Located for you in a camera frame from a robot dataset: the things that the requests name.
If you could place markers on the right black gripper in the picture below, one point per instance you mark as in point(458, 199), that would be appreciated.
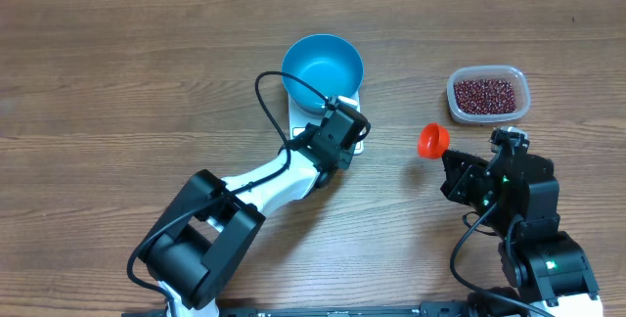
point(462, 177)

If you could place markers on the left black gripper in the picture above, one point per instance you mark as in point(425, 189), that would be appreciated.
point(346, 158)

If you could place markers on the red scoop with blue handle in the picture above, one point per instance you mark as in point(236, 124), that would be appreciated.
point(433, 141)

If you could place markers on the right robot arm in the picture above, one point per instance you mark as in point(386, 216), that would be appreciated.
point(516, 195)

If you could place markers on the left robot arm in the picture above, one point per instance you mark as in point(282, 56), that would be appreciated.
point(197, 244)

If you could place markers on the white digital kitchen scale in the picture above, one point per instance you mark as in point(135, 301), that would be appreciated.
point(299, 116)

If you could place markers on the blue bowl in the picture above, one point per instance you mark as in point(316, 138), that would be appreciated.
point(328, 63)

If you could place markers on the clear plastic container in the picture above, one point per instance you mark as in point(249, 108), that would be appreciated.
point(509, 73)

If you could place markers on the red beans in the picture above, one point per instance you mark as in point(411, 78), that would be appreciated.
point(485, 96)

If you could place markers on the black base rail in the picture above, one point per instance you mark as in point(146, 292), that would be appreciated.
point(452, 308)

